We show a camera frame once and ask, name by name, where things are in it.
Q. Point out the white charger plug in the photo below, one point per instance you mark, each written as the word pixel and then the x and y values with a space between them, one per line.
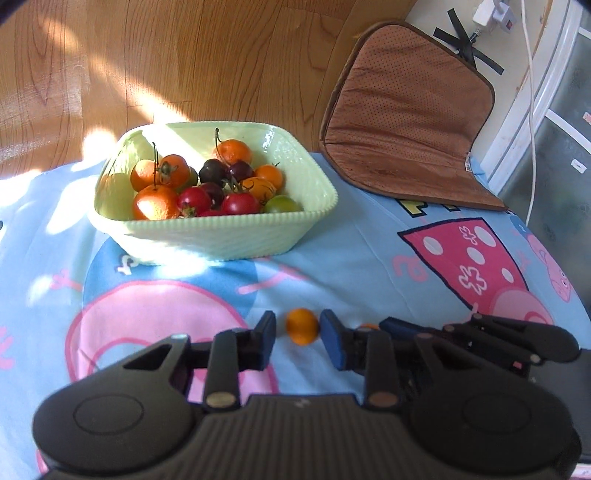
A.
pixel 485 14

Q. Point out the green tomato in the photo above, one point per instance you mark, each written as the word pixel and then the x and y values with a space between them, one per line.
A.
pixel 192 176
pixel 281 204

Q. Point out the light green bowl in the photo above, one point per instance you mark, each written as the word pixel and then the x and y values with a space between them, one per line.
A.
pixel 207 240

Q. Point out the red cherry tomato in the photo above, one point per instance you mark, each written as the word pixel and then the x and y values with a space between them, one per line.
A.
pixel 210 213
pixel 194 199
pixel 240 204

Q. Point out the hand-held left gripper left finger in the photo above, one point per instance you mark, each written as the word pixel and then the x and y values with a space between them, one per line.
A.
pixel 264 339

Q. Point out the orange cherry tomato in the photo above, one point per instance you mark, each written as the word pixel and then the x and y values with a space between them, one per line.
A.
pixel 368 327
pixel 174 170
pixel 259 188
pixel 270 175
pixel 302 326

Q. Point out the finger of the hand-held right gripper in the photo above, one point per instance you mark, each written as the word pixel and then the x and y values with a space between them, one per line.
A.
pixel 401 327
pixel 498 367

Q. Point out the black tape cross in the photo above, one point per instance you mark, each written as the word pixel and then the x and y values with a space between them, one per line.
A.
pixel 466 46

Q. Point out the large mandarin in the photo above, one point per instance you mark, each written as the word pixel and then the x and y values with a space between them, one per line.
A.
pixel 155 204

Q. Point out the wood-grain vinyl sheet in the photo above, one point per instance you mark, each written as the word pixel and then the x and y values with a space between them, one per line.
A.
pixel 184 60

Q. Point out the brown seat cushion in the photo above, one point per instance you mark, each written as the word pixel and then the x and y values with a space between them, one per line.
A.
pixel 406 120

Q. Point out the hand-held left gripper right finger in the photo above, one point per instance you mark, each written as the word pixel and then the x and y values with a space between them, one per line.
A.
pixel 331 339

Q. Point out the white adapter with red mark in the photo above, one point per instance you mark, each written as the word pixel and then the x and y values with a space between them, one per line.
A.
pixel 507 17

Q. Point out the dark purple cherry tomato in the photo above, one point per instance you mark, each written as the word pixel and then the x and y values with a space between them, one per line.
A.
pixel 212 170
pixel 213 191
pixel 242 170

